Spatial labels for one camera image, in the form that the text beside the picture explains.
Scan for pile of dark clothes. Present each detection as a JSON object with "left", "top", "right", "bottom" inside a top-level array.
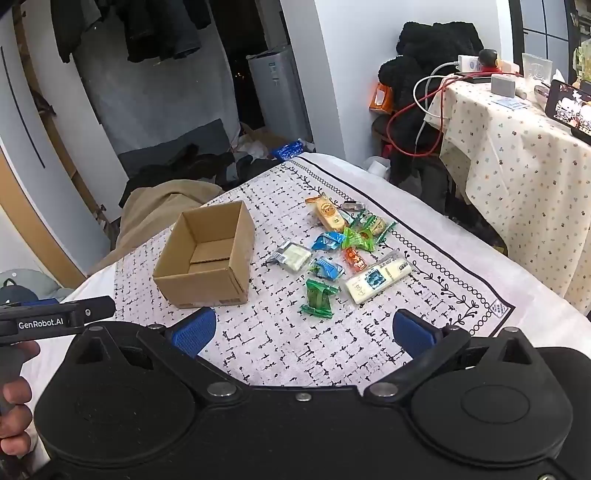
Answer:
[{"left": 119, "top": 144, "right": 280, "bottom": 207}]

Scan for red orange snack packet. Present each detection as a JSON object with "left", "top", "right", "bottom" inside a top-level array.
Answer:
[{"left": 342, "top": 247, "right": 367, "bottom": 272}]

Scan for hanging dark clothes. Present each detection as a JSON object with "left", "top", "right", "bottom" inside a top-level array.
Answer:
[{"left": 49, "top": 0, "right": 211, "bottom": 63}]

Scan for cream blueberry cake packet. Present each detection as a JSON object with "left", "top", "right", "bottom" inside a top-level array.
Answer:
[{"left": 346, "top": 257, "right": 412, "bottom": 305}]

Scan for green nut snack packet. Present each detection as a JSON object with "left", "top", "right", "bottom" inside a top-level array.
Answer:
[{"left": 360, "top": 213, "right": 397, "bottom": 244}]

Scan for tan blanket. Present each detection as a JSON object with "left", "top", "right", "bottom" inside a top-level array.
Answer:
[{"left": 90, "top": 180, "right": 223, "bottom": 275}]

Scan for orange tissue box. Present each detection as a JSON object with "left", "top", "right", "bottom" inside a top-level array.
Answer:
[{"left": 369, "top": 83, "right": 394, "bottom": 115}]

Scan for orange bread snack packet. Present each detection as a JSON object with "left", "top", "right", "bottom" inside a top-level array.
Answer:
[{"left": 305, "top": 194, "right": 348, "bottom": 233}]

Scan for red cable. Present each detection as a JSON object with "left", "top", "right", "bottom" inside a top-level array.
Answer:
[{"left": 386, "top": 73, "right": 491, "bottom": 159}]

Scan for black fuzzy garment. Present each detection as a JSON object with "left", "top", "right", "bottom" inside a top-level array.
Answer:
[{"left": 375, "top": 21, "right": 484, "bottom": 185}]

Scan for person's left hand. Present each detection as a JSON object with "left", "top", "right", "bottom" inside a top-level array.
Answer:
[{"left": 1, "top": 341, "right": 40, "bottom": 457}]

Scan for white patterned bed cloth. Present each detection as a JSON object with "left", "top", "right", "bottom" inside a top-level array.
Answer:
[{"left": 20, "top": 151, "right": 591, "bottom": 388}]

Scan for blue snack packet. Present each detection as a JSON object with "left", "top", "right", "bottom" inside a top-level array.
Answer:
[
  {"left": 311, "top": 231, "right": 346, "bottom": 251},
  {"left": 311, "top": 257, "right": 345, "bottom": 282}
]

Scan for shiny blue bag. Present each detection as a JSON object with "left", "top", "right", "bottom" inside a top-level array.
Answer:
[{"left": 270, "top": 140, "right": 305, "bottom": 162}]

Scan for white cable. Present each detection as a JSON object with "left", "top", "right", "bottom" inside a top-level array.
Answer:
[{"left": 413, "top": 62, "right": 463, "bottom": 149}]

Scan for clear dark candy packet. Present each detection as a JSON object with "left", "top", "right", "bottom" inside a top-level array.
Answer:
[{"left": 341, "top": 201, "right": 366, "bottom": 212}]

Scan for brown cardboard box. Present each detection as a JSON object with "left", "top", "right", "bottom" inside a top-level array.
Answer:
[{"left": 153, "top": 201, "right": 256, "bottom": 308}]

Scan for green candy packet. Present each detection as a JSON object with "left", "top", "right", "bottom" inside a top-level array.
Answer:
[{"left": 301, "top": 279, "right": 341, "bottom": 319}]

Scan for white mini fridge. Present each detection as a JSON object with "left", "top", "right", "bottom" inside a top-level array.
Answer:
[{"left": 246, "top": 44, "right": 312, "bottom": 141}]

